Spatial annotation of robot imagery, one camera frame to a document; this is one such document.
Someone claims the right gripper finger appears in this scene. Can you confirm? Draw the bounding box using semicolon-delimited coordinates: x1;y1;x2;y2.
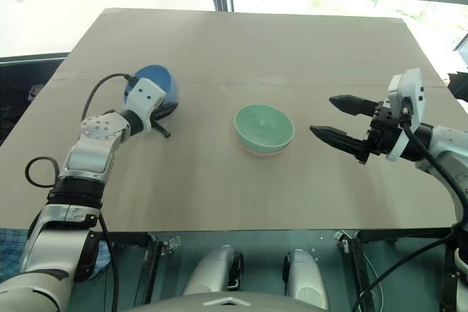
309;125;369;164
328;94;382;118

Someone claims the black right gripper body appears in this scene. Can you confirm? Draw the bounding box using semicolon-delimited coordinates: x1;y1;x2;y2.
365;100;404;158

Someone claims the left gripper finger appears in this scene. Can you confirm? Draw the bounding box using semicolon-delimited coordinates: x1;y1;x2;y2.
151;118;172;140
156;102;179;120

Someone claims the blue plastic bowl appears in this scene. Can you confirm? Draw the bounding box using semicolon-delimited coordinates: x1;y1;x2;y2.
123;64;182;109

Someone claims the green plastic bowl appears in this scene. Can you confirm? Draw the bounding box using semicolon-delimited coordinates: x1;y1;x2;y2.
233;103;295;149

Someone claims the black object by window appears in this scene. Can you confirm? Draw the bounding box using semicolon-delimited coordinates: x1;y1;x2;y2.
446;28;468;104

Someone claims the black side furniture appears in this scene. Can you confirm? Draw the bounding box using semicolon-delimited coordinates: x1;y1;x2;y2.
0;51;71;147

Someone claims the silver right robot leg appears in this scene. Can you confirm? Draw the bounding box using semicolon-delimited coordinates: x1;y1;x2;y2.
282;248;331;310

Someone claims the silver robot leg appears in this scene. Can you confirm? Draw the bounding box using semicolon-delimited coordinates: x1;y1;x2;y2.
181;245;245;297
282;248;331;310

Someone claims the silver left robot leg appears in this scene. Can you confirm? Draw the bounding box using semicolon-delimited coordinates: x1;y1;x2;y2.
181;245;245;297

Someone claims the grey robot torso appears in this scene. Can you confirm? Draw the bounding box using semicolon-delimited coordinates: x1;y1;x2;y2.
120;292;330;312

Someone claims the blue checked cloth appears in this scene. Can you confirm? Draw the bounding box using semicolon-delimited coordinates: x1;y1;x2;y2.
0;227;111;281

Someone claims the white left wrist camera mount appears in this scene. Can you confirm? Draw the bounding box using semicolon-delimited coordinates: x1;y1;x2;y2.
126;77;165;134

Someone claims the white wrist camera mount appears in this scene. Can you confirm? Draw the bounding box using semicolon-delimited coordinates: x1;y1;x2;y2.
126;77;165;134
385;68;427;162

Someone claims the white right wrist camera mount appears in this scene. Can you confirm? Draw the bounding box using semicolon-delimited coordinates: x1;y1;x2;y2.
385;68;427;162

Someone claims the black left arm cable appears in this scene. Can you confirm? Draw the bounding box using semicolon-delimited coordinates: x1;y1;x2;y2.
24;72;138;308

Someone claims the black table frame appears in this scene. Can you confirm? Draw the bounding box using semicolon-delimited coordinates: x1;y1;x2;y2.
87;229;454;312

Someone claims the thin white wire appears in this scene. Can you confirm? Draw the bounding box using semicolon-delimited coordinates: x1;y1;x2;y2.
359;281;385;312

